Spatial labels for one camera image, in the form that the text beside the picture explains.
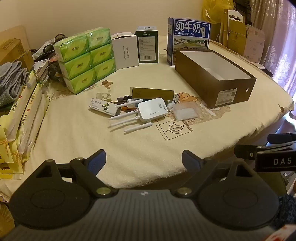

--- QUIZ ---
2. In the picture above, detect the white ointment box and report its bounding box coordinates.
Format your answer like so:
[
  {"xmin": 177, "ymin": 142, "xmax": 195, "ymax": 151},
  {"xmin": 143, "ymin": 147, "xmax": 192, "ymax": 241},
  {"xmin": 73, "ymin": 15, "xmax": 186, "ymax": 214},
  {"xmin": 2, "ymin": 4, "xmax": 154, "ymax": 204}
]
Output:
[{"xmin": 88, "ymin": 97, "xmax": 119, "ymax": 116}]

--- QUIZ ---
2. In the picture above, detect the dark small tool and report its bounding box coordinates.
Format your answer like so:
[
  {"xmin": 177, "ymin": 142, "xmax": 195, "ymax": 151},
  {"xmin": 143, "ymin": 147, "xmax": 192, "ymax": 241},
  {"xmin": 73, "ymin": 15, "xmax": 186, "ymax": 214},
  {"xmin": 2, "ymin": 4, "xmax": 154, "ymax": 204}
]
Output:
[{"xmin": 110, "ymin": 95, "xmax": 139, "ymax": 109}]

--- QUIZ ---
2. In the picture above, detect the pale yellow wrapped pack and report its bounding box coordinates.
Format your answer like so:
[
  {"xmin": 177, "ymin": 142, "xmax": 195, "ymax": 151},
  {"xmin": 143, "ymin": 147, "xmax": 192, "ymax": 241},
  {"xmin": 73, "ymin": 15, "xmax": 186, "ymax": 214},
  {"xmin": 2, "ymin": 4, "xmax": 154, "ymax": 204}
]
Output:
[
  {"xmin": 23, "ymin": 90, "xmax": 50, "ymax": 159},
  {"xmin": 0, "ymin": 70, "xmax": 38, "ymax": 135},
  {"xmin": 9, "ymin": 82, "xmax": 45, "ymax": 158}
]

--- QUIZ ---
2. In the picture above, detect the pink patterned curtain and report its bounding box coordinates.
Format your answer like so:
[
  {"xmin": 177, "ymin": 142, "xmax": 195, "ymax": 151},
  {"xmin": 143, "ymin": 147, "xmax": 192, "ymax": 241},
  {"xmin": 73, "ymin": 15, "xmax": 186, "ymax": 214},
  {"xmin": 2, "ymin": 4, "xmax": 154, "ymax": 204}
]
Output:
[{"xmin": 251, "ymin": 0, "xmax": 296, "ymax": 98}]

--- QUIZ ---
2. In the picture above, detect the brown shoe box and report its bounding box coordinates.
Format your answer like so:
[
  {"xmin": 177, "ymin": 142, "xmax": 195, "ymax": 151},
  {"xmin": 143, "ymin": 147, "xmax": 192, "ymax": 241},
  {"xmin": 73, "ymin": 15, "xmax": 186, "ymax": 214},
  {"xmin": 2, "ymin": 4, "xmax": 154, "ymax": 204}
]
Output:
[{"xmin": 175, "ymin": 49, "xmax": 257, "ymax": 109}]

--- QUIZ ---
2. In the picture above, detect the book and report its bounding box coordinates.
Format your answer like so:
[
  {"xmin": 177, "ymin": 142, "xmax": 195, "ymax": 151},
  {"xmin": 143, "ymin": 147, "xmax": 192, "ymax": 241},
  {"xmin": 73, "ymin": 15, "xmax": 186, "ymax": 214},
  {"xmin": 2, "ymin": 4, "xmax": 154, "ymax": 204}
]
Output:
[{"xmin": 33, "ymin": 58, "xmax": 50, "ymax": 81}]

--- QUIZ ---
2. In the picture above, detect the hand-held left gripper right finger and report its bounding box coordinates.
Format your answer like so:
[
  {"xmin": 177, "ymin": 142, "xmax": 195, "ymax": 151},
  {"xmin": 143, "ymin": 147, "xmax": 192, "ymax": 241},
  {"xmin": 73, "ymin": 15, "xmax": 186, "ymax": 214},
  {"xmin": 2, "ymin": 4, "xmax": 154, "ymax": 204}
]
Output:
[{"xmin": 176, "ymin": 149, "xmax": 256, "ymax": 198}]

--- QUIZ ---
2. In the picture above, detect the white router with antennas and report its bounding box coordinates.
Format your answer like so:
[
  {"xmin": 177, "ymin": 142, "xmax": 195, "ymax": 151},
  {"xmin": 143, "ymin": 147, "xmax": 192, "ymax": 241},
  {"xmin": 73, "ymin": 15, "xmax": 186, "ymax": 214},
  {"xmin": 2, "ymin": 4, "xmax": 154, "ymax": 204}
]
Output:
[{"xmin": 109, "ymin": 98, "xmax": 168, "ymax": 133}]

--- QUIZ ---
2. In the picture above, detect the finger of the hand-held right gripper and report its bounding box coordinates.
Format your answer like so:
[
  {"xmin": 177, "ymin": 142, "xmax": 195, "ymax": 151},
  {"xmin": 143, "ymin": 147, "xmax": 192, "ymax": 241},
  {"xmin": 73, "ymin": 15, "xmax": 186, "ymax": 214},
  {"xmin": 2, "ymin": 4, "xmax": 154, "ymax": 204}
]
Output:
[
  {"xmin": 234, "ymin": 144, "xmax": 263, "ymax": 161},
  {"xmin": 268, "ymin": 133, "xmax": 296, "ymax": 145}
]

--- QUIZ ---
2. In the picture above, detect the dark green carton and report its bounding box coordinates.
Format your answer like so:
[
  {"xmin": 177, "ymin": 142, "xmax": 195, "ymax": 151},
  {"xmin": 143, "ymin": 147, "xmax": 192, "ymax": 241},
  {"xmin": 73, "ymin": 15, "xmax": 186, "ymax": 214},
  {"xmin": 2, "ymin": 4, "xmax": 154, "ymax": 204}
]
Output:
[{"xmin": 135, "ymin": 25, "xmax": 159, "ymax": 64}]

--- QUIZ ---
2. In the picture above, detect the blue milk carton case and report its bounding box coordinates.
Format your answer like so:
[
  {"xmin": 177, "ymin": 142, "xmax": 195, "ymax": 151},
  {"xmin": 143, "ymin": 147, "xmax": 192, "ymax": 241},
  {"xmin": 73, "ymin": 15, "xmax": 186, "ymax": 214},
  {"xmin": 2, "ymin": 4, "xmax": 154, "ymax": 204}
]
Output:
[{"xmin": 167, "ymin": 17, "xmax": 212, "ymax": 67}]

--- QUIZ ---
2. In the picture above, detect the olive flat cardboard box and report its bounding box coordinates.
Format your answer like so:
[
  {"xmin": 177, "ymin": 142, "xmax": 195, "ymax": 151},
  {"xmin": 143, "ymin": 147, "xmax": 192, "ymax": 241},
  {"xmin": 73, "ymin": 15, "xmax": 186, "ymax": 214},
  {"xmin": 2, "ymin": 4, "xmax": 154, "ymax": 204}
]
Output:
[{"xmin": 228, "ymin": 19, "xmax": 248, "ymax": 57}]

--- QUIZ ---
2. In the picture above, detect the white cardboard box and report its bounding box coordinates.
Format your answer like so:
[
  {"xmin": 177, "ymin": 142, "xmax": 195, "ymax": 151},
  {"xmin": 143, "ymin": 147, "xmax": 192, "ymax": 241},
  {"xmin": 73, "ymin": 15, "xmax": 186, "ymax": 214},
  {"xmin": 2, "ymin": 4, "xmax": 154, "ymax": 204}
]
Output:
[{"xmin": 110, "ymin": 32, "xmax": 139, "ymax": 70}]

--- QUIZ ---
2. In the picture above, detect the stack of green tissue packs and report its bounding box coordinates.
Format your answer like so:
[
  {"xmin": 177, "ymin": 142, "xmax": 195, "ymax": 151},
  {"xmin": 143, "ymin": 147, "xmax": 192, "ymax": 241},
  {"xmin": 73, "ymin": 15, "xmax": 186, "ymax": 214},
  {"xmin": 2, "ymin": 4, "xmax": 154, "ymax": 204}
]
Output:
[{"xmin": 53, "ymin": 27, "xmax": 116, "ymax": 95}]

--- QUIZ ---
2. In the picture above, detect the clear plastic case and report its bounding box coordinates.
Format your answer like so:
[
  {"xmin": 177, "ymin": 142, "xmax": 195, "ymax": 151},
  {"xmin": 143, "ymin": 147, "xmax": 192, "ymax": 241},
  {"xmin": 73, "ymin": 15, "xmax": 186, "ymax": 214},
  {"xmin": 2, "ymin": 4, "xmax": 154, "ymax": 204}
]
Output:
[{"xmin": 172, "ymin": 102, "xmax": 200, "ymax": 121}]

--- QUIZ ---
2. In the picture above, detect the yellow ribboned packet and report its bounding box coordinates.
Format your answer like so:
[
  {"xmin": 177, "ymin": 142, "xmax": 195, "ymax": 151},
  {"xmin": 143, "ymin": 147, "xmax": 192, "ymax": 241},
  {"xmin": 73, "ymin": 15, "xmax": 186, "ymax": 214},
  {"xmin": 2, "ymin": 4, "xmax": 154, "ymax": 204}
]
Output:
[{"xmin": 0, "ymin": 125, "xmax": 23, "ymax": 180}]

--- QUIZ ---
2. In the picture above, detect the yellow plastic bag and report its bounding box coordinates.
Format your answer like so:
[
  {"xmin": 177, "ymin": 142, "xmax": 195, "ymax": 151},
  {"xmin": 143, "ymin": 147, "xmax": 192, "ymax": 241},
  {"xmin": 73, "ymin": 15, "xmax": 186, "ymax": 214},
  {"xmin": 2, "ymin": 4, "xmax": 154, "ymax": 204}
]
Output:
[{"xmin": 202, "ymin": 0, "xmax": 234, "ymax": 24}]

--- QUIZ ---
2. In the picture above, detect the black bag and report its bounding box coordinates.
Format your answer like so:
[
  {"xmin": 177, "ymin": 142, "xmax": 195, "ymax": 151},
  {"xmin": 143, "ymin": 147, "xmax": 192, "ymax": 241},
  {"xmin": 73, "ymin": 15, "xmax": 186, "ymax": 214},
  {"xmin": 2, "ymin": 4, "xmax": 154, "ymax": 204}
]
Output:
[{"xmin": 31, "ymin": 34, "xmax": 67, "ymax": 80}]

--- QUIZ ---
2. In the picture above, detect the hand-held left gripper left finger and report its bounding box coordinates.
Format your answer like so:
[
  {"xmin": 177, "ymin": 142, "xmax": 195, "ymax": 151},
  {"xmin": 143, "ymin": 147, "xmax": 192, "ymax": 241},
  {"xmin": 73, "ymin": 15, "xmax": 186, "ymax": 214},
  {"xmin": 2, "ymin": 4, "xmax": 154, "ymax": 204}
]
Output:
[{"xmin": 35, "ymin": 149, "xmax": 118, "ymax": 198}]

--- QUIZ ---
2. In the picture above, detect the pale cardboard box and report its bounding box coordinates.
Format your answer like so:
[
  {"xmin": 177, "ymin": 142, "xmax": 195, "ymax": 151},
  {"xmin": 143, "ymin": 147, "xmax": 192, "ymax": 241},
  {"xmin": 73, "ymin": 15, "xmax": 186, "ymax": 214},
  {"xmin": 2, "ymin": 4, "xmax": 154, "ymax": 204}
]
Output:
[{"xmin": 244, "ymin": 24, "xmax": 265, "ymax": 64}]

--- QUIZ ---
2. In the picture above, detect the olive green long box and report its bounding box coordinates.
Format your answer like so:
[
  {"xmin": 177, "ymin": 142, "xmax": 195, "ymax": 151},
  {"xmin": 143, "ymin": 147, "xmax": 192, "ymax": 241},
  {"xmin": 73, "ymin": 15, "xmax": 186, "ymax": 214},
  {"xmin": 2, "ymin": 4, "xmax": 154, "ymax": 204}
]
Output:
[{"xmin": 129, "ymin": 87, "xmax": 175, "ymax": 100}]

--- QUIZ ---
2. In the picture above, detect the red and white printed cloth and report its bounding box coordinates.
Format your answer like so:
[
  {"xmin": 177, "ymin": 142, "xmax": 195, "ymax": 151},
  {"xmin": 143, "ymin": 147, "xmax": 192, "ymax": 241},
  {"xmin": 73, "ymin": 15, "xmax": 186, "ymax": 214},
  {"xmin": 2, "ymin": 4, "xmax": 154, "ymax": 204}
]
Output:
[{"xmin": 275, "ymin": 228, "xmax": 296, "ymax": 241}]

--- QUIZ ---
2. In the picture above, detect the grey folded cloth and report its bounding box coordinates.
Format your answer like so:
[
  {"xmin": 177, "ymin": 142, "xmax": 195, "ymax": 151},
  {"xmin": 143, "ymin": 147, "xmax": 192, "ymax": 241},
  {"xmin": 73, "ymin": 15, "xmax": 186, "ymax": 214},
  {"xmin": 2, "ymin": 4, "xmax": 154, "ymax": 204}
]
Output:
[{"xmin": 0, "ymin": 61, "xmax": 30, "ymax": 108}]

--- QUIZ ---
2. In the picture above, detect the brown cardboard box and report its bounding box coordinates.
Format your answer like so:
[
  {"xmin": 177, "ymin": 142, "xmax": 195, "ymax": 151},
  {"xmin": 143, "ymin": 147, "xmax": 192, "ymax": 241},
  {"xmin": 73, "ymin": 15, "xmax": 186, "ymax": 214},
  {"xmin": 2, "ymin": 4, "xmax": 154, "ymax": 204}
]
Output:
[{"xmin": 0, "ymin": 25, "xmax": 35, "ymax": 70}]

